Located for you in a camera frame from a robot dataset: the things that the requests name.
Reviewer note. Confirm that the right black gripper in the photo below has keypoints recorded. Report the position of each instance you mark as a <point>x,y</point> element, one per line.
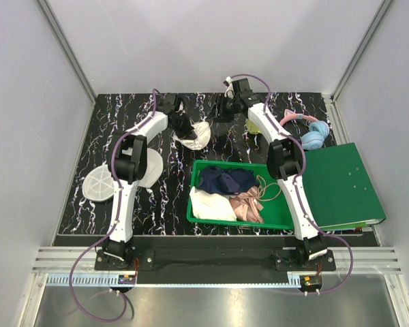
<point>214,112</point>

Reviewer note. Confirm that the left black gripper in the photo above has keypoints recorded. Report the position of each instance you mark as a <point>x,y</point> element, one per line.
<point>188,133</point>

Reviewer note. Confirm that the white bra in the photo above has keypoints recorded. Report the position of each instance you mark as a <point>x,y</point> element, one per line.
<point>200,137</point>

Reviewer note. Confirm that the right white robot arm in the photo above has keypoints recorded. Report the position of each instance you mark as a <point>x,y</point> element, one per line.
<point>286,160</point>

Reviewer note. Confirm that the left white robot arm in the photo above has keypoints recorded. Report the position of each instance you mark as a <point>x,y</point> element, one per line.
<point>128,164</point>

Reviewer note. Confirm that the yellow mug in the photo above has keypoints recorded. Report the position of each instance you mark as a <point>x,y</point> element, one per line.
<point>251,127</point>

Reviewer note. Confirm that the green plastic bin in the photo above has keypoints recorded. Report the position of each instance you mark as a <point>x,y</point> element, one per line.
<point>275,213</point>

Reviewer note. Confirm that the navy blue garment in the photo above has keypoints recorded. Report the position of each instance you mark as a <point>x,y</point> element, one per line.
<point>226,182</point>

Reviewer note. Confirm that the cream white garment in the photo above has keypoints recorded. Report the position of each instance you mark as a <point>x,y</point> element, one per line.
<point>211,206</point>

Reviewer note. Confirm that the pink satin garment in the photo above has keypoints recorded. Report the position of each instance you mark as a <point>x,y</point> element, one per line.
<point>248,205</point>

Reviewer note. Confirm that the pink cat ear headphones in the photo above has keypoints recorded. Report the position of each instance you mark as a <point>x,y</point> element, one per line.
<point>318,130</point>

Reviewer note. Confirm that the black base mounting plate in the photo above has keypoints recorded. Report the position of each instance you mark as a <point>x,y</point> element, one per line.
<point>210,261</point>

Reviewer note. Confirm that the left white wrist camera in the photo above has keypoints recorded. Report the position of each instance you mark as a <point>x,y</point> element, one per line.
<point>180,108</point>

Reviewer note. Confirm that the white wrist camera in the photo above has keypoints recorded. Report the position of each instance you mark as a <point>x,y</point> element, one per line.
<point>229,92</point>
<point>180,108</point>

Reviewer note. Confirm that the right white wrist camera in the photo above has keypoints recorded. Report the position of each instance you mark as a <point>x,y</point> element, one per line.
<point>229,92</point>

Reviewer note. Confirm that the green ring binder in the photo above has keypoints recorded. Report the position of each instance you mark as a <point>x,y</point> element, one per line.
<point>338,189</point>

